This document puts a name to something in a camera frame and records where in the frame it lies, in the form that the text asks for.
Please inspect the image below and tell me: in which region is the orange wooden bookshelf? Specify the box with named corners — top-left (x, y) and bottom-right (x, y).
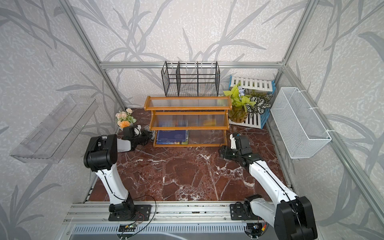
top-left (144, 97), bottom-right (232, 148)

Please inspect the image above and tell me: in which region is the grey striped fluffy cloth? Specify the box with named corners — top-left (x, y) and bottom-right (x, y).
top-left (142, 125), bottom-right (156, 142)

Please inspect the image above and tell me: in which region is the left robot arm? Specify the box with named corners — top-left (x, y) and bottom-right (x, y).
top-left (84, 125), bottom-right (153, 222)

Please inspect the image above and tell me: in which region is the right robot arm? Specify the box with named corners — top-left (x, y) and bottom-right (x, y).
top-left (219, 133), bottom-right (318, 240)

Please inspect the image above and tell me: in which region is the flower pot with orange flowers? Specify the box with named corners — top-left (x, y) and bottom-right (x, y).
top-left (115, 108), bottom-right (137, 130)

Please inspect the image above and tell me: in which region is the blue book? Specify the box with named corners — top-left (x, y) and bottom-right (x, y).
top-left (156, 130), bottom-right (189, 145)

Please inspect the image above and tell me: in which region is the green potted plant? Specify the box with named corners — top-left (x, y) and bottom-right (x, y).
top-left (223, 84), bottom-right (273, 123)

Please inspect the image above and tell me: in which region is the white and blue slatted crate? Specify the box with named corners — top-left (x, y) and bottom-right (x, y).
top-left (229, 76), bottom-right (276, 129)

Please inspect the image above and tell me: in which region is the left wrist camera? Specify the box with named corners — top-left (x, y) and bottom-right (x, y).
top-left (133, 125), bottom-right (142, 136)

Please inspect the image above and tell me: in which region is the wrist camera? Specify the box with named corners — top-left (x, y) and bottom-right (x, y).
top-left (133, 125), bottom-right (142, 136)
top-left (230, 133), bottom-right (239, 150)

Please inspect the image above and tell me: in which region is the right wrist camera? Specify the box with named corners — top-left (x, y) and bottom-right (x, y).
top-left (230, 133), bottom-right (239, 150)

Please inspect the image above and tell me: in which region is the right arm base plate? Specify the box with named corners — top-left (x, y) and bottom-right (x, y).
top-left (230, 202), bottom-right (259, 221)

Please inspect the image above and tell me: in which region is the white wire mesh basket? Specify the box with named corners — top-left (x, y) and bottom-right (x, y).
top-left (271, 87), bottom-right (332, 159)

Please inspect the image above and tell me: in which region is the black cable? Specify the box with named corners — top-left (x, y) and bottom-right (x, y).
top-left (118, 194), bottom-right (158, 240)

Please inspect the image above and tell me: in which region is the black wire mesh organizer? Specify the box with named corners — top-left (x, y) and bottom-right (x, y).
top-left (161, 62), bottom-right (221, 97)

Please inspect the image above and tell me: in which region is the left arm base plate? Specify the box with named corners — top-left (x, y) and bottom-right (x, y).
top-left (108, 205), bottom-right (152, 222)

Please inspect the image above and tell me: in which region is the clear acrylic wall shelf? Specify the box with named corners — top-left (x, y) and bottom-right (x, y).
top-left (10, 94), bottom-right (98, 164)

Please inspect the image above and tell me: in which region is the aluminium rail frame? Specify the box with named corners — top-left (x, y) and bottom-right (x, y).
top-left (61, 200), bottom-right (316, 225)

